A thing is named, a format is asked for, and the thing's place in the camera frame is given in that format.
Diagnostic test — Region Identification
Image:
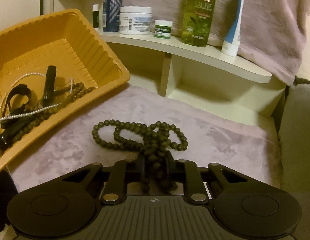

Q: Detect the mauve towel on headboard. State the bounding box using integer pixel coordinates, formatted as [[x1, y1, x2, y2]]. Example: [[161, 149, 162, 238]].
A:
[[122, 0, 310, 85]]

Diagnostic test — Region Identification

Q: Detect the cream corner shelf unit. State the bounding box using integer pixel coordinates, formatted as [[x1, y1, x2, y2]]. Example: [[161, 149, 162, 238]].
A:
[[54, 0, 287, 120]]

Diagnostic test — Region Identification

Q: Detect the mauve fleece mat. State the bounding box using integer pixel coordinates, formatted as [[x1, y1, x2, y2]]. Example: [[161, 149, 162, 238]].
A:
[[6, 83, 282, 193]]

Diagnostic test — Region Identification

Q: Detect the orange plastic tray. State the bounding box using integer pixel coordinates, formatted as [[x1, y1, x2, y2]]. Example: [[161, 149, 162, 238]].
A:
[[0, 9, 130, 172]]

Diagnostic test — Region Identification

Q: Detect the white cream jar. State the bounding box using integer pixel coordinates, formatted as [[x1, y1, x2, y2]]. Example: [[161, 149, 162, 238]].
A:
[[120, 7, 152, 35]]

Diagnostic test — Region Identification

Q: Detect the white pearl chain necklace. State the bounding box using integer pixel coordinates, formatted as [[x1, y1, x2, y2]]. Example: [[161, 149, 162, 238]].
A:
[[0, 72, 76, 123]]

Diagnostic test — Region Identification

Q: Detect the green olive spray bottle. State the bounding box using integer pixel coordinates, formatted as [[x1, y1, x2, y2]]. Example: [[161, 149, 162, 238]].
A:
[[181, 0, 216, 47]]

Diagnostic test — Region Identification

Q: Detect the grey velvet pillow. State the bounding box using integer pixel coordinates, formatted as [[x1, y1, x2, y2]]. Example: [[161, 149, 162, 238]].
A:
[[279, 77, 310, 201]]

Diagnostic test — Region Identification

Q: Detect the small green label jar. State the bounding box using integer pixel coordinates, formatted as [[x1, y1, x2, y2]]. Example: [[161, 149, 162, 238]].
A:
[[154, 20, 173, 39]]

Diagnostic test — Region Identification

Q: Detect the black strap wristwatch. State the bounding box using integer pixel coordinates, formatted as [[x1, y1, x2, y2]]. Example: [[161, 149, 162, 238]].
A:
[[0, 84, 31, 129]]

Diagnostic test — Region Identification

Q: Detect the dark blue spray bottle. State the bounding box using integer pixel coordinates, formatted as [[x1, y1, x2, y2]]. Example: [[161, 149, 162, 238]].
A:
[[102, 0, 122, 33]]

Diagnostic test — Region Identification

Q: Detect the blue white cream tube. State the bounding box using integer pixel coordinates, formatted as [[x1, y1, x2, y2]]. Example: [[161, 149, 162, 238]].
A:
[[221, 0, 244, 57]]

